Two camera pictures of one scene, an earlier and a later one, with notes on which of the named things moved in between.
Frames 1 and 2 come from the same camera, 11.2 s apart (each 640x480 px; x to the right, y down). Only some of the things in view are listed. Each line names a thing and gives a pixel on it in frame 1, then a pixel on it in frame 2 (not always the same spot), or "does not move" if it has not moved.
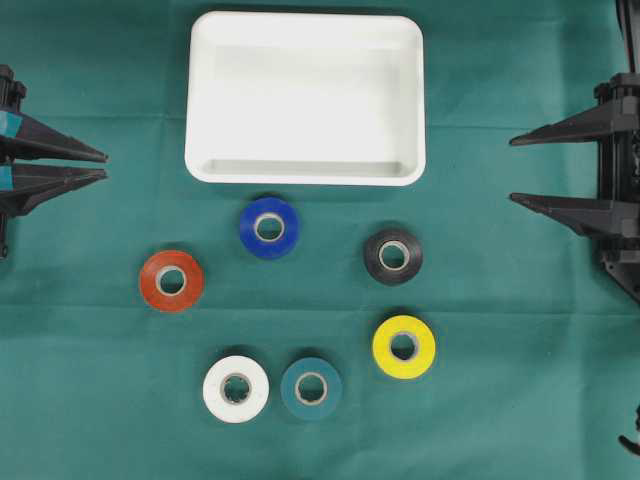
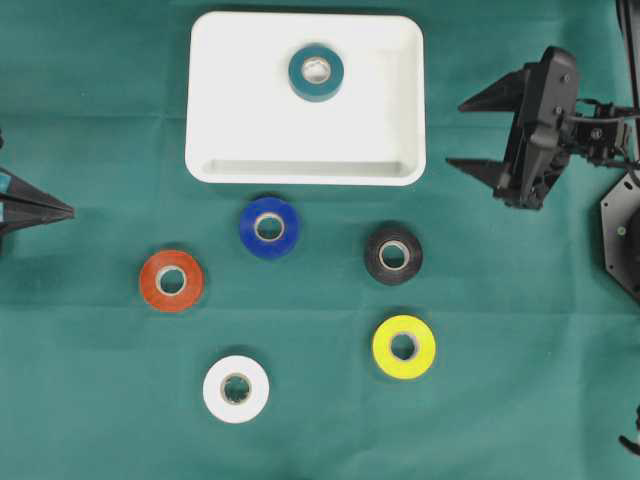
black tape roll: [393, 275] does not move
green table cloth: [156, 327] does not move
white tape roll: [236, 412] does not move
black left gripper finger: [23, 137] -> [26, 194]
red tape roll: [180, 261] does not move
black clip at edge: [628, 444] does not move
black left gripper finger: [24, 186] -> [24, 214]
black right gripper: [619, 178] -> [545, 96]
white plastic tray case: [305, 99] does not move
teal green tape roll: [311, 388] -> [321, 90]
